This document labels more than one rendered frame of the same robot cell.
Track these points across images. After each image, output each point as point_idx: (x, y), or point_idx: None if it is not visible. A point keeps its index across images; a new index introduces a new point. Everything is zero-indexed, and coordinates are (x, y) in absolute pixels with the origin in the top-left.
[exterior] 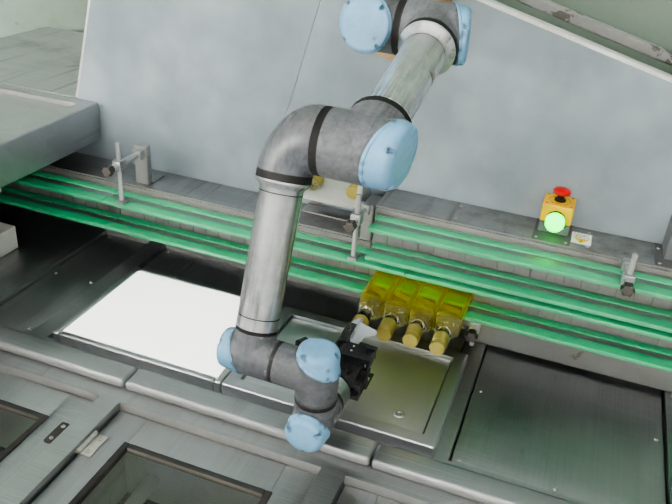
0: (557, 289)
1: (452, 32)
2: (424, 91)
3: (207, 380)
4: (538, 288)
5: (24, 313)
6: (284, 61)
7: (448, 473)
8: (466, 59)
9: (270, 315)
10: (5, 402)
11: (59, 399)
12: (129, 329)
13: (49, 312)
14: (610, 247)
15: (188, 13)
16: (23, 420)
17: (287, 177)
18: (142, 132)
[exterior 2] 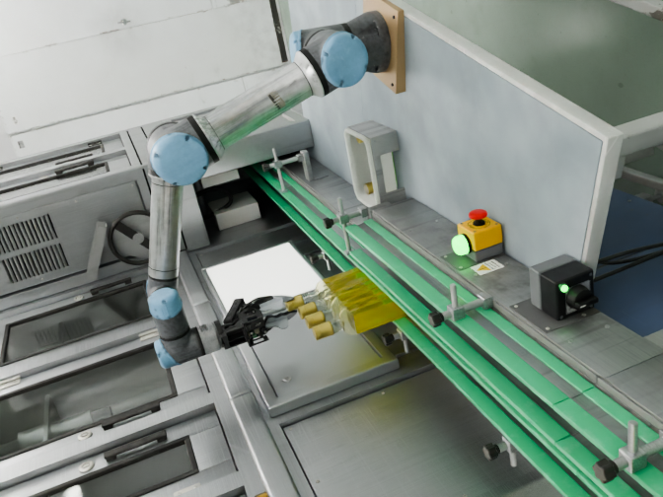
0: None
1: (314, 59)
2: (254, 110)
3: (224, 318)
4: (434, 308)
5: (216, 256)
6: (355, 86)
7: (255, 428)
8: (421, 79)
9: (156, 266)
10: None
11: None
12: (233, 277)
13: (226, 258)
14: (499, 280)
15: None
16: (146, 313)
17: (151, 172)
18: (324, 142)
